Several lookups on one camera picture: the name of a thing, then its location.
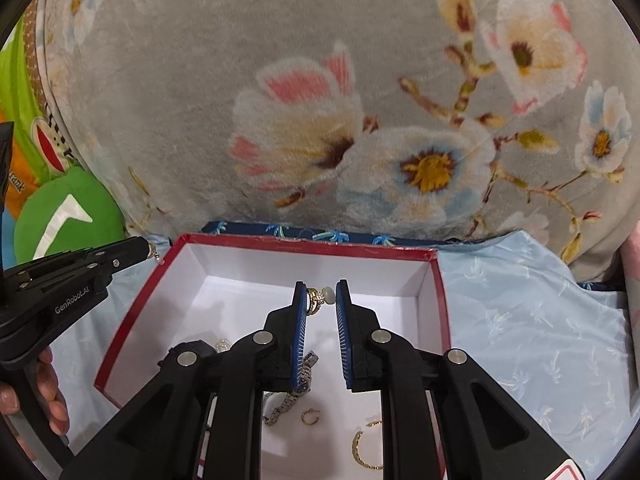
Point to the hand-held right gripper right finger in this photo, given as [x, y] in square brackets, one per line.
[345, 340]

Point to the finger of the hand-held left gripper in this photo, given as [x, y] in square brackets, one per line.
[125, 249]
[131, 263]

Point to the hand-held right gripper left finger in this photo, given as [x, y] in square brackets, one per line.
[299, 340]

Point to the silver wristwatch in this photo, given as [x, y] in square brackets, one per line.
[287, 402]

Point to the small hoop earring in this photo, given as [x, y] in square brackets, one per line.
[303, 416]

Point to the red cardboard box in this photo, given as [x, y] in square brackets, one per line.
[240, 280]

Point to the person's left hand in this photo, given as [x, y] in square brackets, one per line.
[55, 400]

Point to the dark blue palm-print cloth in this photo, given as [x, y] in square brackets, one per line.
[300, 234]

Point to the light blue palm-print sheet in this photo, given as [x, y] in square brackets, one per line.
[525, 335]

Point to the colourful cartoon bedsheet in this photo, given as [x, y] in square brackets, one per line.
[25, 85]

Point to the grey floral blanket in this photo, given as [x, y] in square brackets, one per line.
[200, 60]

